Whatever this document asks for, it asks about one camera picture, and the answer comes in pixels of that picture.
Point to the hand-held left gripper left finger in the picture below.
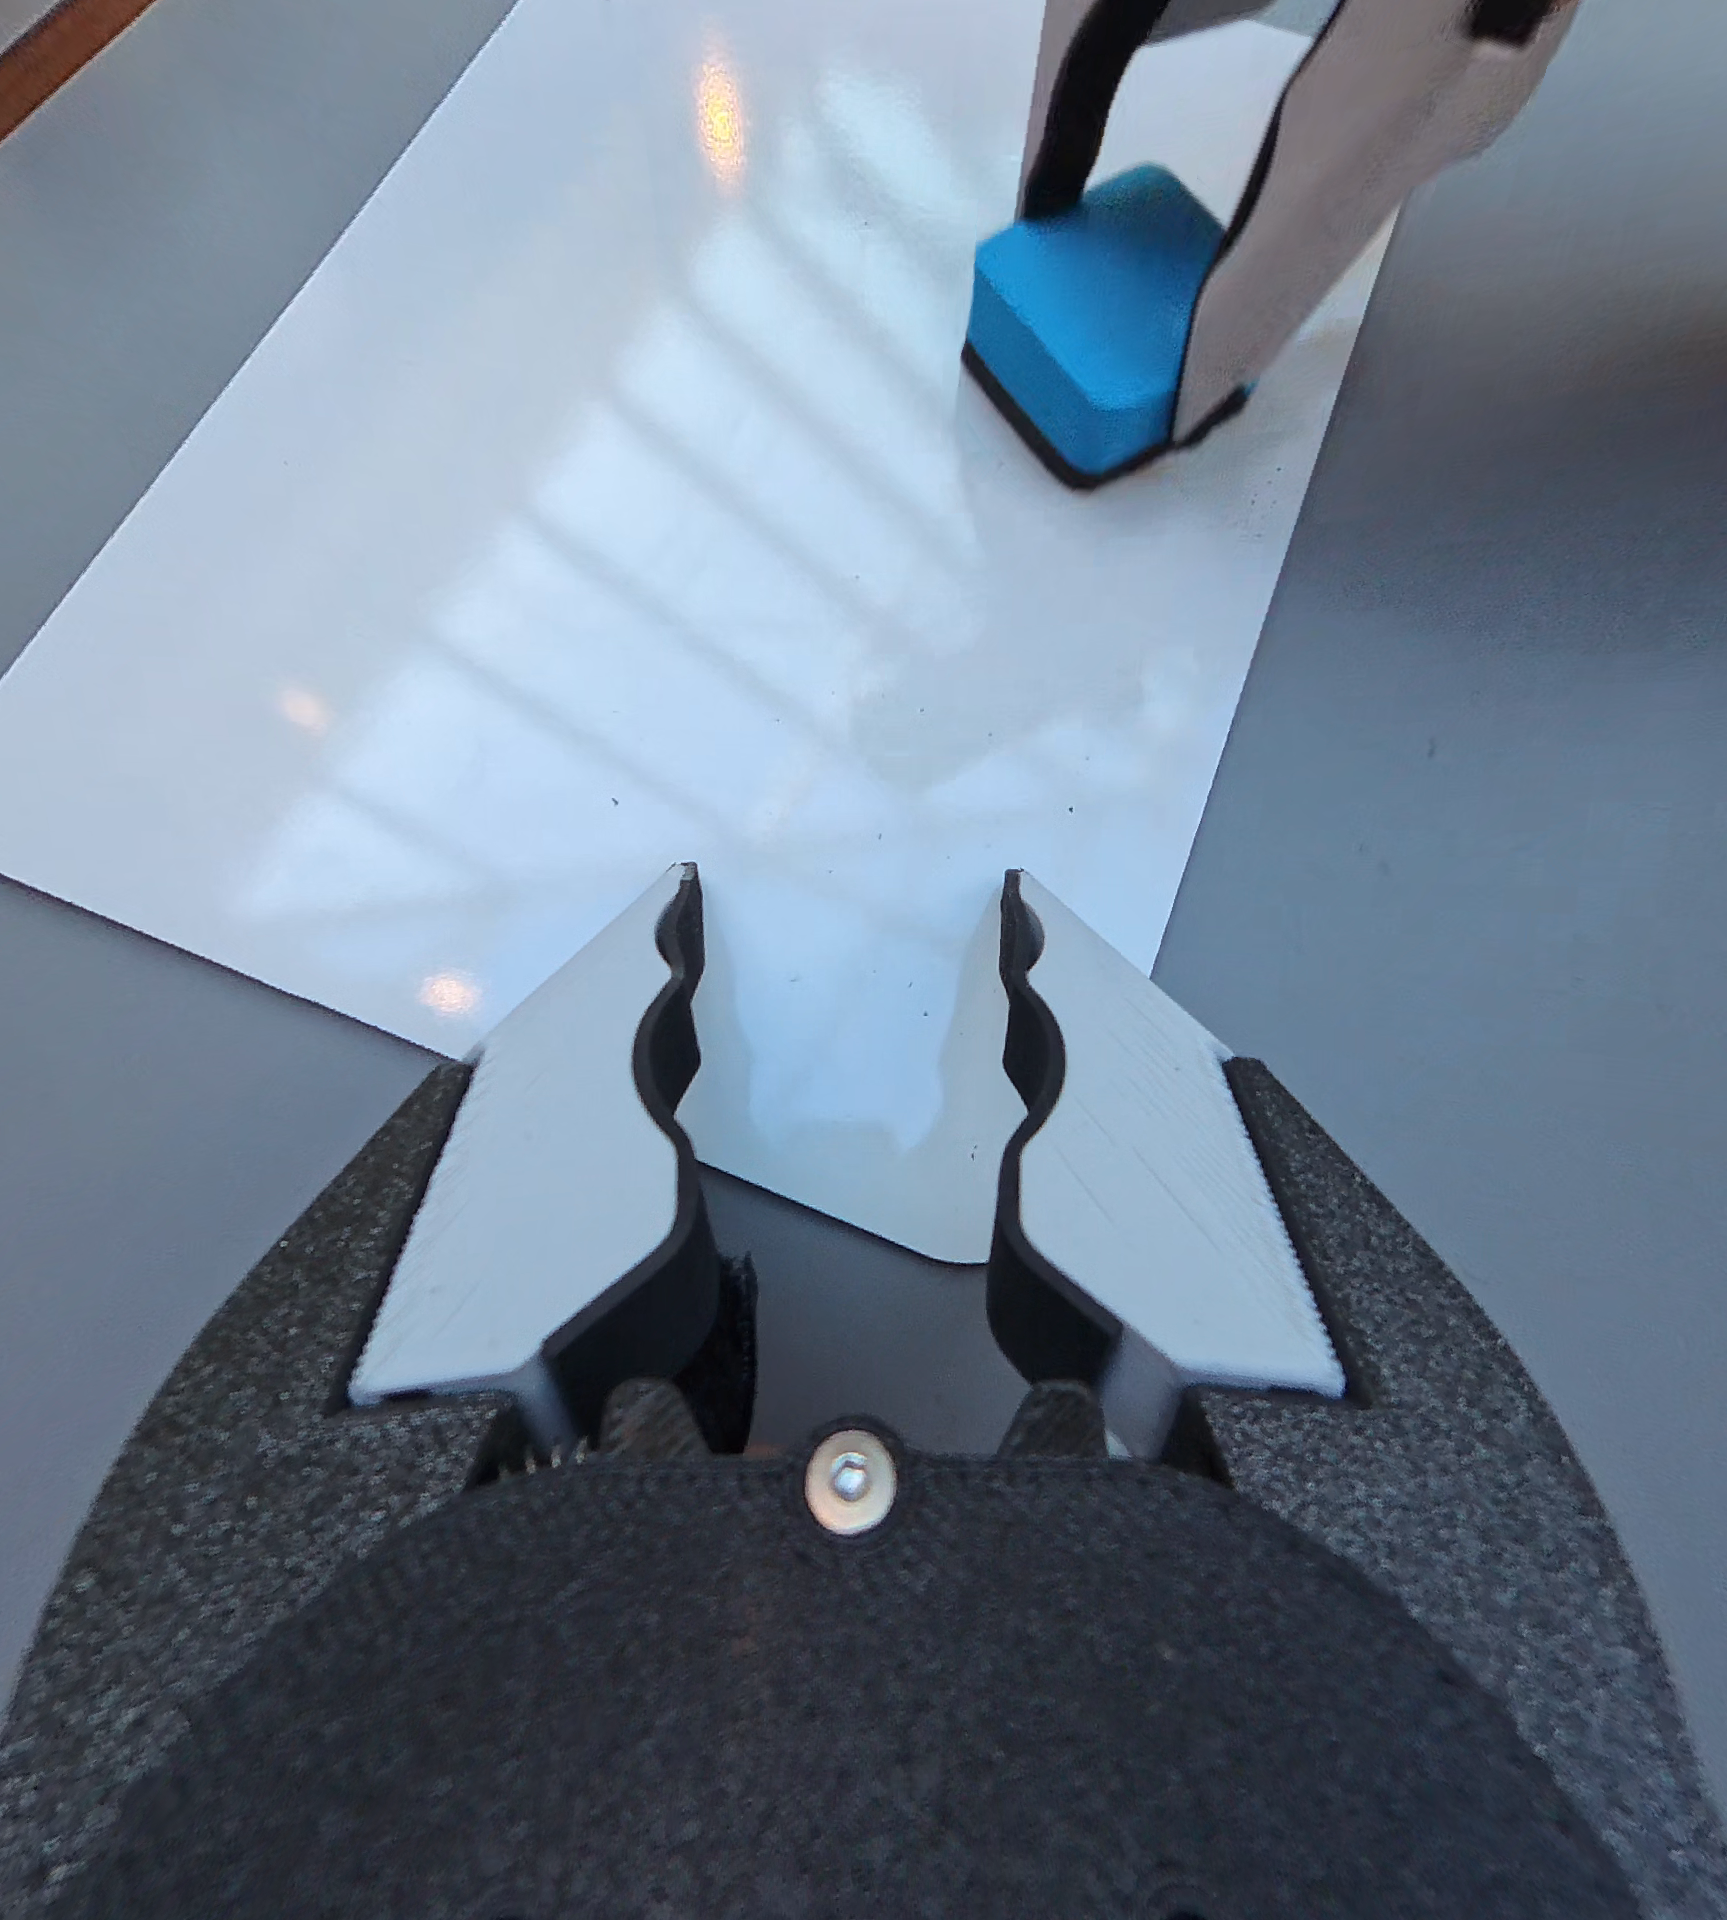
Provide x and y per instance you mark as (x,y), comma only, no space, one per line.
(534,1200)

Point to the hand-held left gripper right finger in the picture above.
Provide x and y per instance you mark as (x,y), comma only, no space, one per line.
(1163,1200)

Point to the white whiteboard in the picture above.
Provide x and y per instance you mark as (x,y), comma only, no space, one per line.
(578,524)

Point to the blue black whiteboard eraser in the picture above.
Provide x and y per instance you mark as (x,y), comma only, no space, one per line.
(1087,314)

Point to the grey desk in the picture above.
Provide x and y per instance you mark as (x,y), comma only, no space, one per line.
(1553,751)

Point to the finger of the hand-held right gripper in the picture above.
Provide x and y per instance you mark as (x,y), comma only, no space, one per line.
(1343,181)
(1061,74)

